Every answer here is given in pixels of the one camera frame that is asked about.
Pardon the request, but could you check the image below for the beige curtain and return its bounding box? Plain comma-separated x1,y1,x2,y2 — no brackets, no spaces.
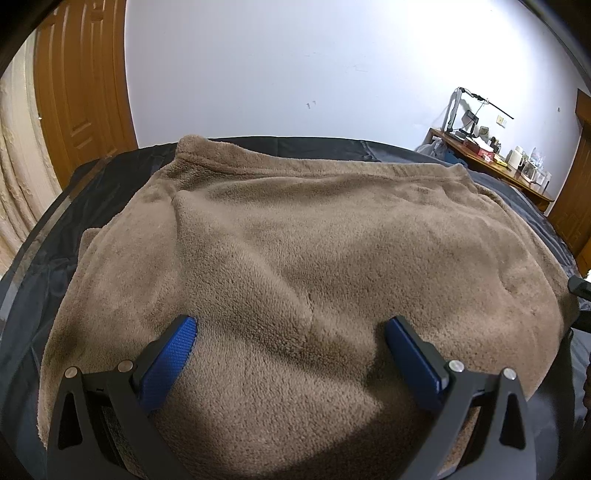
0,36,62,273

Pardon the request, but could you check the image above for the red box on desk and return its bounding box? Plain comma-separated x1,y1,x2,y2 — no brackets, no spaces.
463,139,493,155

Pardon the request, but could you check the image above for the wooden desk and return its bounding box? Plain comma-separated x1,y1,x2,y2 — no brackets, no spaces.
425,128,554,213

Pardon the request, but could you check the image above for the brown fleece garment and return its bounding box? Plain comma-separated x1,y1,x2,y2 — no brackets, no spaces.
37,136,579,479

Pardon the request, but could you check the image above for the brown wooden door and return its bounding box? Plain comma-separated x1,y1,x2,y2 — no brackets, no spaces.
34,0,137,187

